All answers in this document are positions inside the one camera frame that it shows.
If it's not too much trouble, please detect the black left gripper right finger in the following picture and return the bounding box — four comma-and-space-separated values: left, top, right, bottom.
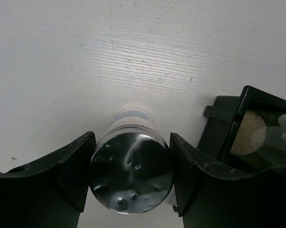
170, 133, 286, 228

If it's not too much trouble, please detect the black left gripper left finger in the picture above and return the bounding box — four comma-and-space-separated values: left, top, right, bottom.
0, 131, 96, 228

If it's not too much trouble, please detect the blue label salt shaker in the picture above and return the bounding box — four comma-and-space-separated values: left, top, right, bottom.
89, 107, 174, 215

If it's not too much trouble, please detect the white granule shaker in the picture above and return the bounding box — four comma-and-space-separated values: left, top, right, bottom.
230, 110, 267, 156

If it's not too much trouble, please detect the black three compartment tray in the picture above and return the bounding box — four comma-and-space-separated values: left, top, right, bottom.
197, 85, 286, 173

